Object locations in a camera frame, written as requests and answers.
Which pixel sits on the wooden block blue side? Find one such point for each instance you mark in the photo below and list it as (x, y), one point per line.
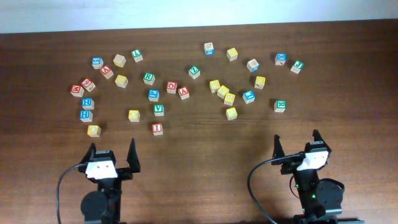
(209, 48)

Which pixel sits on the blue P block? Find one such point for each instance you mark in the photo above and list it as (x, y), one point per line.
(153, 95)

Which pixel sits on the blue S block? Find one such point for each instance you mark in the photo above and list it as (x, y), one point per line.
(97, 62)

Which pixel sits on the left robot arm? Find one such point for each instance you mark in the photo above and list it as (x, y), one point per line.
(103, 205)

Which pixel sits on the green L block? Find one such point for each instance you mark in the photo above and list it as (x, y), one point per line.
(137, 55)

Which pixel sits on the plain wooden block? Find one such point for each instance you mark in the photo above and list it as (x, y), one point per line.
(119, 60)

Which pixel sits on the yellow O block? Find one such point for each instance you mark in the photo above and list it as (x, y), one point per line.
(134, 115)

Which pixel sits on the yellow cluster block middle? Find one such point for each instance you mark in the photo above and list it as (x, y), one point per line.
(222, 91)

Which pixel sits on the green J block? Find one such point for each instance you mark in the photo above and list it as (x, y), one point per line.
(297, 67)

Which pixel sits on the yellow cluster block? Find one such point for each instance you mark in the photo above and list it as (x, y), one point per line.
(214, 85)
(229, 99)
(222, 91)

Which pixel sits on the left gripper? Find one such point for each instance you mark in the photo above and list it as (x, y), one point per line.
(125, 174)

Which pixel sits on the red Q block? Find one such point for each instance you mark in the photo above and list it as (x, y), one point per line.
(171, 87)

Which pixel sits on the green Z block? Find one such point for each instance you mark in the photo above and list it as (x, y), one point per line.
(194, 72)

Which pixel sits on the blue H block upper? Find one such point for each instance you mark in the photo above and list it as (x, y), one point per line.
(88, 104)

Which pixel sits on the blue h block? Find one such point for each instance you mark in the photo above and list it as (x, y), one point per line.
(86, 116)
(88, 104)

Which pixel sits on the yellow cluster block left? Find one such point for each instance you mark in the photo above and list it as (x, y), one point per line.
(214, 85)

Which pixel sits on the red a block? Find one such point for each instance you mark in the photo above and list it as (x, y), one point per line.
(106, 72)
(183, 92)

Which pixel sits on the blue X block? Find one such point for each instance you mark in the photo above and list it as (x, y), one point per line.
(280, 59)

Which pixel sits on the red M block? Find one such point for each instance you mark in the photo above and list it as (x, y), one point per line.
(77, 90)

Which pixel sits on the yellow block lower left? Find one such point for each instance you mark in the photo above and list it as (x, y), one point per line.
(94, 131)

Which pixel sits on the yellow block upper left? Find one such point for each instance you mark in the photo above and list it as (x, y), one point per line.
(121, 81)

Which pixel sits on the green V block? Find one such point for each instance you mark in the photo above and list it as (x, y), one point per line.
(159, 110)

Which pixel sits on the yellow C block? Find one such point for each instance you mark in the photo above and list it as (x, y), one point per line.
(231, 113)

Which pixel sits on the yellow block right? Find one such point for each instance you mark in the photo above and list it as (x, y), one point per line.
(260, 82)

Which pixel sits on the blue E block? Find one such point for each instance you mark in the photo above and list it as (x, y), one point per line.
(249, 96)

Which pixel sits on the red I block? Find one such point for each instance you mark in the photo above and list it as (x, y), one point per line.
(157, 129)

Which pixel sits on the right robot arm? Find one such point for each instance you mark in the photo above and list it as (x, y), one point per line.
(320, 198)

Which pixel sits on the yellow cluster block lower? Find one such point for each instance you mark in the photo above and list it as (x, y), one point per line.
(229, 99)

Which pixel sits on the yellow block top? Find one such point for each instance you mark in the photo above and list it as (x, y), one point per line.
(232, 54)

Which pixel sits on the red 9 block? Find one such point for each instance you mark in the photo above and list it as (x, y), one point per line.
(88, 84)

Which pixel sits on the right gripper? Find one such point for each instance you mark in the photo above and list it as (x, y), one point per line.
(290, 166)

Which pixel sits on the green r block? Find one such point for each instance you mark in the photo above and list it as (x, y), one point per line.
(149, 78)
(279, 106)

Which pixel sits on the blue H block lower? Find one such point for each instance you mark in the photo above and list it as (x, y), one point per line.
(86, 116)

